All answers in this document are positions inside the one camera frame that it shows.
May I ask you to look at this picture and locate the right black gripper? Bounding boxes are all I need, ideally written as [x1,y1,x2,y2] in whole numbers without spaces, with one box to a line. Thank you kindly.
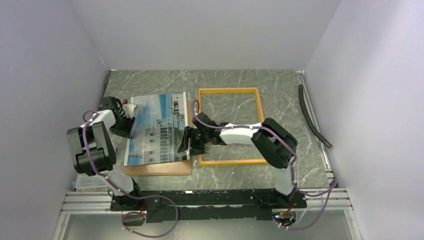
[177,126,210,157]

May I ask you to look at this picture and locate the building photo print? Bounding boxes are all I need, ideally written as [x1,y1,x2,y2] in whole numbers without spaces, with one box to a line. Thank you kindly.
[124,91,190,167]

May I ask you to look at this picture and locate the yellow picture frame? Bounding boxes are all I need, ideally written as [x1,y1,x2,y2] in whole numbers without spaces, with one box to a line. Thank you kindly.
[197,87,267,167]

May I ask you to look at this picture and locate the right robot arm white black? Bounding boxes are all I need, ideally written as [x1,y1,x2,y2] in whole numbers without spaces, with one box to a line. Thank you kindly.
[177,112,298,208]

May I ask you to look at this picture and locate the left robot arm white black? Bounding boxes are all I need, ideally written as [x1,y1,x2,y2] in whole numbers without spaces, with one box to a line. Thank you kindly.
[66,96,144,210]

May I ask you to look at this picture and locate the brown backing board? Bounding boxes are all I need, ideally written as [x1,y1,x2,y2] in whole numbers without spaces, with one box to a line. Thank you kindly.
[123,100,194,177]

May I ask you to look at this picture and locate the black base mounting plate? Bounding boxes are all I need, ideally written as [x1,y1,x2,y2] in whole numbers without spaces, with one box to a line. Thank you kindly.
[110,188,307,223]

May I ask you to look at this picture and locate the clear plastic screw box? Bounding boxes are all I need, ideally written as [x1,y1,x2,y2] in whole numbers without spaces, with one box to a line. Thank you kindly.
[74,174,110,192]

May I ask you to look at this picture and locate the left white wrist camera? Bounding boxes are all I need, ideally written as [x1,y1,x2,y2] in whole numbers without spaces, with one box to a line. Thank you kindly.
[122,98,138,118]

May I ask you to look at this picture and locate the black corrugated hose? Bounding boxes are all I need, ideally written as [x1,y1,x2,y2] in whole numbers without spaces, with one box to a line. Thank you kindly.
[298,83,333,149]

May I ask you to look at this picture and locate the aluminium extrusion rail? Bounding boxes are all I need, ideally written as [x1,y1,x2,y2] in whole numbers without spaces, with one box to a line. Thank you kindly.
[60,188,353,215]

